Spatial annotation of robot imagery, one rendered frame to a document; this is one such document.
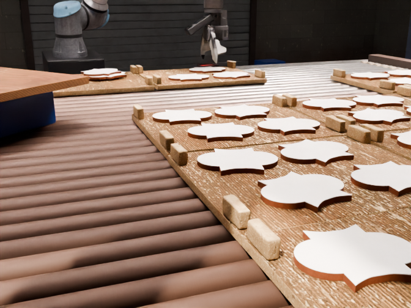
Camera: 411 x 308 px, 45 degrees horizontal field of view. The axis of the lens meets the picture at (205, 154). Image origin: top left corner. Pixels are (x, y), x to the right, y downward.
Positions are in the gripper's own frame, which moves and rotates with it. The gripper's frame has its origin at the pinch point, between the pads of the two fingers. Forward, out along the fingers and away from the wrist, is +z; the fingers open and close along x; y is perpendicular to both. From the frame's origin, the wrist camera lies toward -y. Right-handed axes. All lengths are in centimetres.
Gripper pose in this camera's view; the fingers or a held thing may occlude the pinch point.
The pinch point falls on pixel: (207, 61)
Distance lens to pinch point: 198.4
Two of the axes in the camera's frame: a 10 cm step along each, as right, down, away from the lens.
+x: -3.5, -2.9, 8.9
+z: -0.1, 9.5, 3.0
